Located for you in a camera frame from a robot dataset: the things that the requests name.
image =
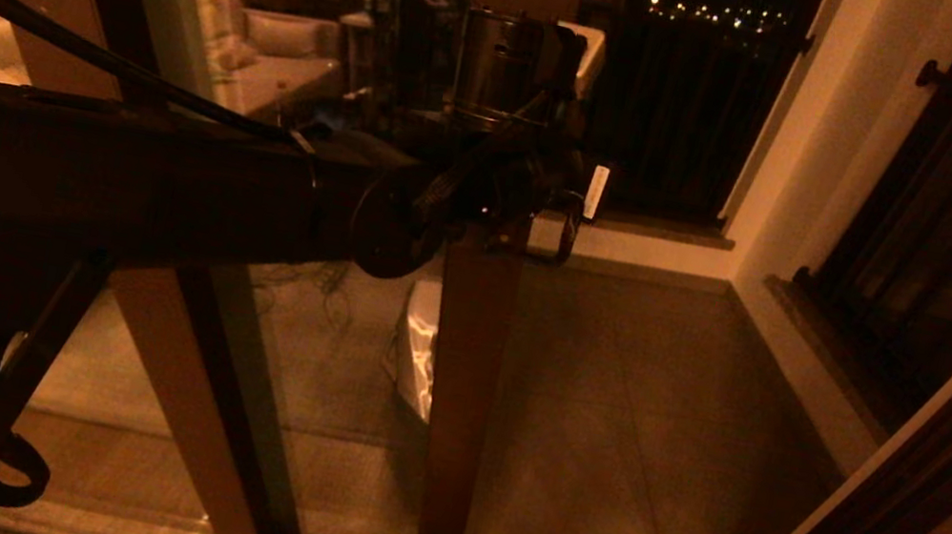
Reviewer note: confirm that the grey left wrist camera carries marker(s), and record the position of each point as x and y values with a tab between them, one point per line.
581	57

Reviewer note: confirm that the brown framed sliding glass door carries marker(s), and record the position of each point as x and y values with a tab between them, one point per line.
461	400

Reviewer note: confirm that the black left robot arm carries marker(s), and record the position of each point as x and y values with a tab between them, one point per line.
114	177

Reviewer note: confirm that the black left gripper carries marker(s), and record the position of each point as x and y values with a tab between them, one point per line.
528	189

